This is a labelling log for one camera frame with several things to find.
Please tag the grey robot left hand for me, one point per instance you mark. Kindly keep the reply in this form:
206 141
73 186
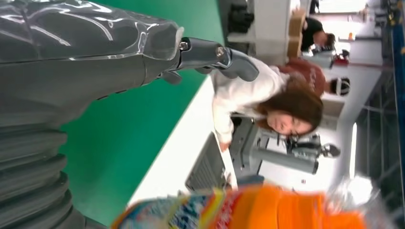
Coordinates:
79 47

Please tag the orange plastic bottle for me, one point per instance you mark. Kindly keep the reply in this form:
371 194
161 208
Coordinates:
269 208

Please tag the dark grey laptop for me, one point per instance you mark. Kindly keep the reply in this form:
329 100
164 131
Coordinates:
205 170

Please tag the grey machine with column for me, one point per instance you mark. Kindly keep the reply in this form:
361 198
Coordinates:
278 158

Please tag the person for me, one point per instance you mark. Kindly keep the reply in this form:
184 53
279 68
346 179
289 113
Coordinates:
311 31
246 91
308 74

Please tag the black bag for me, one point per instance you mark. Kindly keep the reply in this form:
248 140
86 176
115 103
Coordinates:
240 17

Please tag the brown cardboard box stack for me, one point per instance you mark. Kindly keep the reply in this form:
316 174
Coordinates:
296 31

